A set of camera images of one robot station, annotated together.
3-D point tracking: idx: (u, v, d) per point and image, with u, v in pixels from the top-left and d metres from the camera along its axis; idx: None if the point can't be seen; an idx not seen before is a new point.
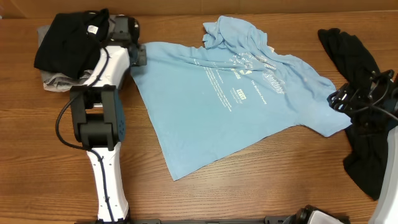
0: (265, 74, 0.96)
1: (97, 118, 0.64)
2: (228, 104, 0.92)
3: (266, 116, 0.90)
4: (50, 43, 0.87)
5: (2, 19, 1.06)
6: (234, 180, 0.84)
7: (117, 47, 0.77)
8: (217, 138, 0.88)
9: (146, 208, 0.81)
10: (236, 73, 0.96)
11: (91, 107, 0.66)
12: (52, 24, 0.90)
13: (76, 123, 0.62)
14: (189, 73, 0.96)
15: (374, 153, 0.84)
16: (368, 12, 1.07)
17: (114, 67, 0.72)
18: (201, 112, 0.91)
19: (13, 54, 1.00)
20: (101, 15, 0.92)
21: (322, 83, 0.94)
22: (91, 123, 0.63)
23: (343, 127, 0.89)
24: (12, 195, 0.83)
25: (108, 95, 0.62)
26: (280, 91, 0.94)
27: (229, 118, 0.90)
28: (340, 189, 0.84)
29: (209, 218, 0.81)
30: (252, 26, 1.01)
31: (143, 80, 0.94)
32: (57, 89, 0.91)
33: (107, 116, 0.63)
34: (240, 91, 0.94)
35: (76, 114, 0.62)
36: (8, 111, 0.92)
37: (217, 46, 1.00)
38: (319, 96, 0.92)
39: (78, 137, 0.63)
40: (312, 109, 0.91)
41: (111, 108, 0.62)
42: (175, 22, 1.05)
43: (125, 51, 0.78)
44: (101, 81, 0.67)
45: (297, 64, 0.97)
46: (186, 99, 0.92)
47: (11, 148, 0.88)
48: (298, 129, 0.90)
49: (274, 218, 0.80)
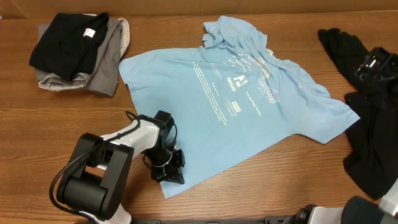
0: (260, 83, 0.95)
1: (91, 182, 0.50)
2: (223, 118, 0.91)
3: (260, 129, 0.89)
4: (47, 43, 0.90)
5: (3, 20, 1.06)
6: (234, 180, 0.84)
7: (149, 124, 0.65)
8: (210, 155, 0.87)
9: (146, 209, 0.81)
10: (231, 84, 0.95)
11: (94, 165, 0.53)
12: (52, 24, 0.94)
13: (66, 175, 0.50)
14: (185, 84, 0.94)
15: (374, 153, 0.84)
16: (369, 12, 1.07)
17: (136, 134, 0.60)
18: (195, 126, 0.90)
19: (13, 53, 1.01)
20: (101, 18, 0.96)
21: (318, 90, 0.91)
22: (81, 182, 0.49)
23: (338, 133, 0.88)
24: (12, 195, 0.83)
25: (120, 158, 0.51)
26: (273, 101, 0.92)
27: (224, 131, 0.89)
28: (341, 189, 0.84)
29: (209, 218, 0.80)
30: (252, 27, 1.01)
31: (134, 84, 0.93)
32: (50, 89, 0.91)
33: (105, 181, 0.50)
34: (236, 102, 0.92)
35: (73, 166, 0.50)
36: (8, 111, 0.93)
37: (217, 46, 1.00)
38: (313, 102, 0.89)
39: (61, 195, 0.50)
40: (306, 117, 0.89)
41: (115, 173, 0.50)
42: (175, 22, 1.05)
43: (154, 134, 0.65)
44: (119, 139, 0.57)
45: (293, 70, 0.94)
46: (183, 112, 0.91)
47: (11, 148, 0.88)
48: (293, 139, 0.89)
49: (274, 218, 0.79)
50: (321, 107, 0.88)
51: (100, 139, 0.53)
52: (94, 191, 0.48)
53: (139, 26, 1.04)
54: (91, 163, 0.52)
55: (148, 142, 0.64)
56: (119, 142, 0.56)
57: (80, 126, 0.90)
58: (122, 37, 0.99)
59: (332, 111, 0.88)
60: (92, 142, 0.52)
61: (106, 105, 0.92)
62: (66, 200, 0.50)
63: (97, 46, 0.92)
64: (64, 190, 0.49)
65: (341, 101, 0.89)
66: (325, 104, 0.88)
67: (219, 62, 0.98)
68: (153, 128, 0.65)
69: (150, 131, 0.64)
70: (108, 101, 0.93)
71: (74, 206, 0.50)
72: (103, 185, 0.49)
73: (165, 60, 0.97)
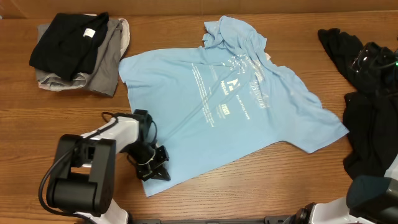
0: (251, 87, 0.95)
1: (79, 180, 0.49)
2: (211, 120, 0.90)
3: (248, 132, 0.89)
4: (47, 43, 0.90)
5: (3, 20, 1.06)
6: (234, 180, 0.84)
7: (127, 119, 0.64)
8: (196, 155, 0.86)
9: (146, 209, 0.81)
10: (224, 88, 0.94)
11: (79, 165, 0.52)
12: (51, 24, 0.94)
13: (53, 177, 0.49)
14: (176, 86, 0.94)
15: (374, 153, 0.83)
16: (369, 12, 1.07)
17: (115, 128, 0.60)
18: (185, 129, 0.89)
19: (13, 54, 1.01)
20: (101, 18, 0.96)
21: (308, 98, 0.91)
22: (70, 182, 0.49)
23: (325, 144, 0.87)
24: (12, 195, 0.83)
25: (102, 152, 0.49)
26: (262, 106, 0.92)
27: (211, 134, 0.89)
28: (341, 189, 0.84)
29: (209, 218, 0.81)
30: (253, 30, 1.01)
31: (132, 83, 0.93)
32: (50, 89, 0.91)
33: (92, 176, 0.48)
34: (225, 105, 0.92)
35: (58, 167, 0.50)
36: (8, 111, 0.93)
37: (217, 46, 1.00)
38: (302, 111, 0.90)
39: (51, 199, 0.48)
40: (294, 124, 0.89)
41: (101, 167, 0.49)
42: (175, 22, 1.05)
43: (133, 128, 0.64)
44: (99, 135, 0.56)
45: (287, 76, 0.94)
46: (175, 112, 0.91)
47: (11, 148, 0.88)
48: (280, 146, 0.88)
49: (274, 218, 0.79)
50: (310, 116, 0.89)
51: (79, 137, 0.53)
52: (84, 188, 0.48)
53: (139, 26, 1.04)
54: (75, 163, 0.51)
55: (129, 137, 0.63)
56: (99, 136, 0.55)
57: (80, 126, 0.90)
58: (122, 37, 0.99)
59: (323, 121, 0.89)
60: (73, 142, 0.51)
61: (106, 105, 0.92)
62: (57, 204, 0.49)
63: (97, 46, 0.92)
64: (54, 193, 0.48)
65: (332, 114, 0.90)
66: (315, 114, 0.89)
67: (217, 63, 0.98)
68: (130, 122, 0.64)
69: (129, 124, 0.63)
70: (107, 101, 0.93)
71: (67, 208, 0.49)
72: (92, 180, 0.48)
73: (165, 61, 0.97)
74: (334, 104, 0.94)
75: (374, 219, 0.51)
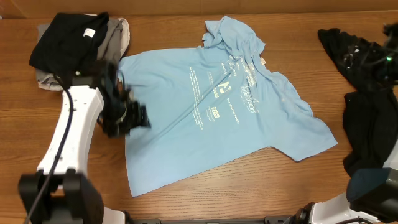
0: (242, 91, 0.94)
1: (61, 214, 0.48)
2: (200, 122, 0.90)
3: (236, 136, 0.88)
4: (46, 43, 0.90)
5: (3, 20, 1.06)
6: (234, 180, 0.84)
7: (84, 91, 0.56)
8: (183, 158, 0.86)
9: (146, 209, 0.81)
10: (215, 91, 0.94)
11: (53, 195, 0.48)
12: (51, 23, 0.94)
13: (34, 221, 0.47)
14: (167, 88, 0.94)
15: (374, 154, 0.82)
16: (369, 12, 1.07)
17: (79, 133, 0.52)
18: (175, 132, 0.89)
19: (13, 53, 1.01)
20: (101, 18, 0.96)
21: (300, 106, 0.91)
22: (54, 219, 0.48)
23: (313, 154, 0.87)
24: (13, 195, 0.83)
25: (73, 191, 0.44)
26: (252, 111, 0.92)
27: (199, 137, 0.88)
28: (341, 189, 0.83)
29: (209, 218, 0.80)
30: (253, 33, 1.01)
31: (129, 81, 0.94)
32: (50, 88, 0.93)
33: (73, 212, 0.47)
34: (214, 108, 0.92)
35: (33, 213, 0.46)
36: (8, 111, 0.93)
37: (217, 46, 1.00)
38: (292, 118, 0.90)
39: None
40: (283, 129, 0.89)
41: (78, 203, 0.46)
42: (175, 22, 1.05)
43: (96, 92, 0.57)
44: (63, 159, 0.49)
45: (280, 82, 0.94)
46: (165, 113, 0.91)
47: (12, 147, 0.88)
48: (268, 150, 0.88)
49: (274, 218, 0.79)
50: (301, 123, 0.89)
51: (42, 177, 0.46)
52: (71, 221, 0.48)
53: (139, 26, 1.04)
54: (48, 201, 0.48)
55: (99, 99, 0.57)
56: (67, 165, 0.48)
57: None
58: (122, 37, 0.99)
59: (314, 130, 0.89)
60: (35, 188, 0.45)
61: None
62: None
63: (97, 46, 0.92)
64: None
65: (323, 122, 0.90)
66: (306, 122, 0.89)
67: (216, 63, 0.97)
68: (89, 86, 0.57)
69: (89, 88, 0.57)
70: None
71: None
72: (74, 214, 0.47)
73: (165, 62, 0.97)
74: (334, 104, 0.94)
75: (374, 211, 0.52)
